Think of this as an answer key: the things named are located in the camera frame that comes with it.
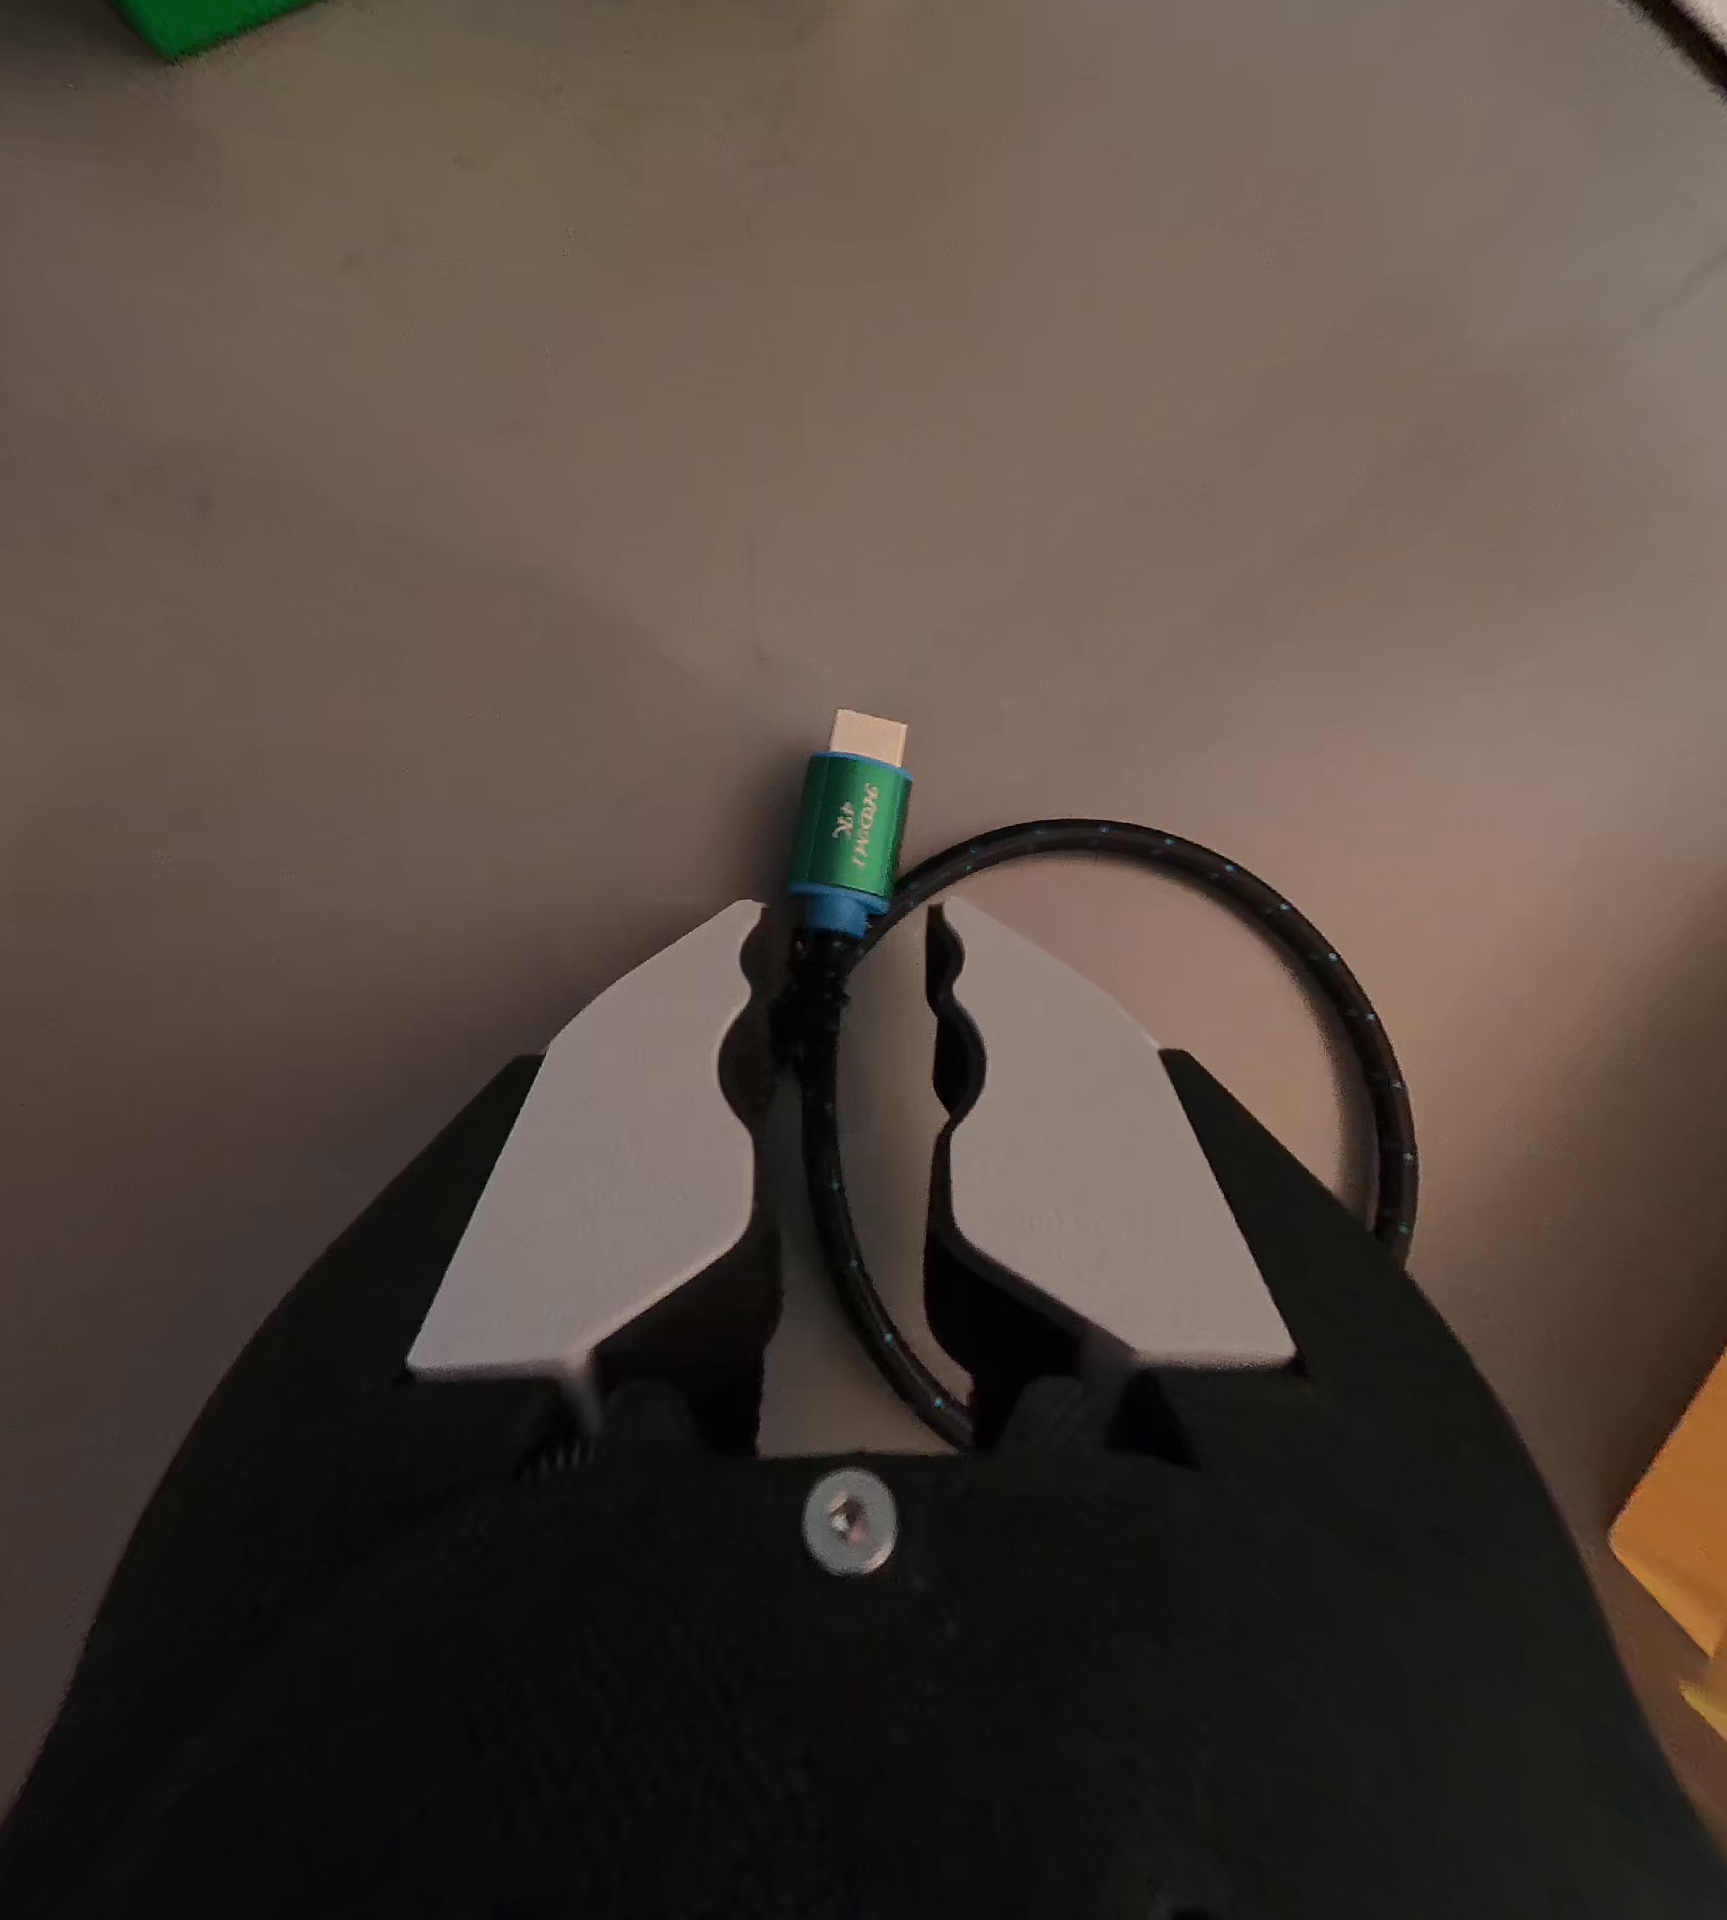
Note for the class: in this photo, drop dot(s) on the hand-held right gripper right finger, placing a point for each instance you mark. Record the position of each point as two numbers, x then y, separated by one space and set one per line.
1118 1204

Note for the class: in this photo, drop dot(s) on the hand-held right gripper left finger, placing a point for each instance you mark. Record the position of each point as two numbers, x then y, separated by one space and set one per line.
580 1204

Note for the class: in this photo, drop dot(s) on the green plastic bin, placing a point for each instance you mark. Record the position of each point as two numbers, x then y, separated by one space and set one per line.
205 20

